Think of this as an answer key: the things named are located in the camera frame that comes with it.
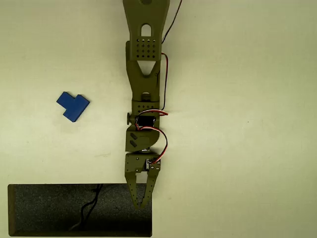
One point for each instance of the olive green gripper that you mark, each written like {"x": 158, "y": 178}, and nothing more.
{"x": 134, "y": 164}

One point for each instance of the blue T-shaped block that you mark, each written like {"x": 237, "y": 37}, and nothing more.
{"x": 74, "y": 107}

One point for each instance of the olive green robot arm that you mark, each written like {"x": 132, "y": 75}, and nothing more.
{"x": 143, "y": 81}

